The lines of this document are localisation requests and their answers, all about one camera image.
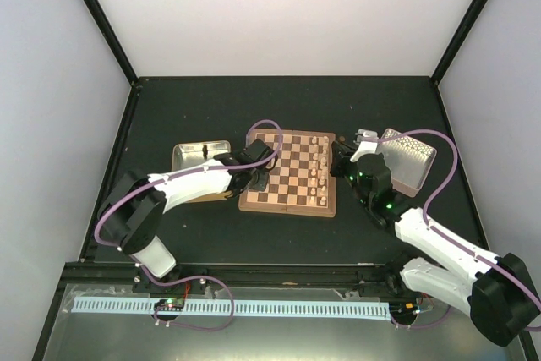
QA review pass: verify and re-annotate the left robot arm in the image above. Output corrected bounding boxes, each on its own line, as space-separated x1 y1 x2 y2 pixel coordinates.
94 139 278 293

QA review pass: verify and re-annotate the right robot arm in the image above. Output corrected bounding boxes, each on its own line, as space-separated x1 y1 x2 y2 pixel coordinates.
331 141 540 347

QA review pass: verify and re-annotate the wooden chess board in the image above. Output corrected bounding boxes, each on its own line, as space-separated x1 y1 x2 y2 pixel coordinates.
238 129 336 218

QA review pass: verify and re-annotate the right controller board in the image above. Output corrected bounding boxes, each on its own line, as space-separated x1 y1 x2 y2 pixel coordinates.
389 302 426 315

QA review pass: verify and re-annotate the controller board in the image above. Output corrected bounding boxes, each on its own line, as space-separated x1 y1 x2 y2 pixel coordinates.
389 302 426 315
154 298 184 311

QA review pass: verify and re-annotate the left controller board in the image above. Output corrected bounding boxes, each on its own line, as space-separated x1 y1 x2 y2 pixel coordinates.
154 298 184 311

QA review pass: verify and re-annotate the yellow metal tin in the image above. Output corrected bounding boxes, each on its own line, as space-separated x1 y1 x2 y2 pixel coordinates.
168 140 231 208

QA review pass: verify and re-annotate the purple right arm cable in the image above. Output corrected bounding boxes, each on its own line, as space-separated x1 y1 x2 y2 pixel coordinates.
380 128 541 332

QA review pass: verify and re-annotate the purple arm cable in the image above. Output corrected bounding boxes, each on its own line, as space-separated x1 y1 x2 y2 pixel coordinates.
93 118 284 331
380 128 541 332

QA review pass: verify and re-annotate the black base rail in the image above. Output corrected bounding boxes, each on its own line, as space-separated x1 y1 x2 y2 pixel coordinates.
61 262 413 298

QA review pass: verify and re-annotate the white slotted cable duct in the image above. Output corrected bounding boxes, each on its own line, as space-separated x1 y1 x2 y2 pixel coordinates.
71 297 391 321

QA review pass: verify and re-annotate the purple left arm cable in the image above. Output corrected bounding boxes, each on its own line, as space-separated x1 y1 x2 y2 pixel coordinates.
93 118 284 331

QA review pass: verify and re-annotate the black frame post right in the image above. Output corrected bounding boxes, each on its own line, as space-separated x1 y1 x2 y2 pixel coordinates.
431 0 488 85

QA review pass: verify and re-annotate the black frame post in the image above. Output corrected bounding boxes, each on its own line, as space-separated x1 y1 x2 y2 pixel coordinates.
83 0 138 85
431 0 488 85

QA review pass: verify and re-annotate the black frame post left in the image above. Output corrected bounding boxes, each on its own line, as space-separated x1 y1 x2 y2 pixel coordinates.
83 0 138 85

